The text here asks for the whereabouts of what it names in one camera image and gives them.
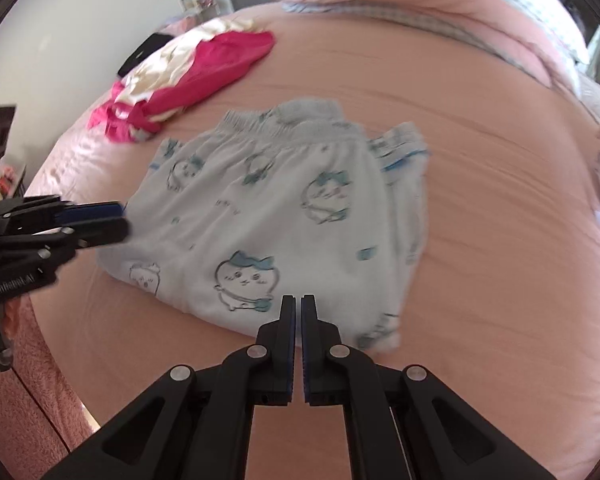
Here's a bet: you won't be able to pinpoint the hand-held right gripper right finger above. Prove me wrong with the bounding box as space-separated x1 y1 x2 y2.
300 294 557 480

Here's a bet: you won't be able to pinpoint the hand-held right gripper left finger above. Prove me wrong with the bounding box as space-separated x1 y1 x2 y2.
42 294 297 480

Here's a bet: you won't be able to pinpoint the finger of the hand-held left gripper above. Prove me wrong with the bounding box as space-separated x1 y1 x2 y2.
0 217 131 266
0 195 127 231

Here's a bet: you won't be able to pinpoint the white printed pajama pants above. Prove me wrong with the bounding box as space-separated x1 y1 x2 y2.
97 99 428 354

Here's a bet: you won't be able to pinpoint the black bag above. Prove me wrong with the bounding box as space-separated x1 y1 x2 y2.
117 32 171 77

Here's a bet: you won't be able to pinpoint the cream satin garment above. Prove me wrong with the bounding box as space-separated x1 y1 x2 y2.
114 17 257 107

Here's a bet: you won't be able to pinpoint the magenta garment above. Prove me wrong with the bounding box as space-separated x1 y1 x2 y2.
89 30 276 144

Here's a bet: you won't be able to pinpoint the bed with pink sheet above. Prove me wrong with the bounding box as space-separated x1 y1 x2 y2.
27 2 600 480

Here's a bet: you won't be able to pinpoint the pink folded duvet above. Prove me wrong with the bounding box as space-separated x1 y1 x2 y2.
247 0 592 92

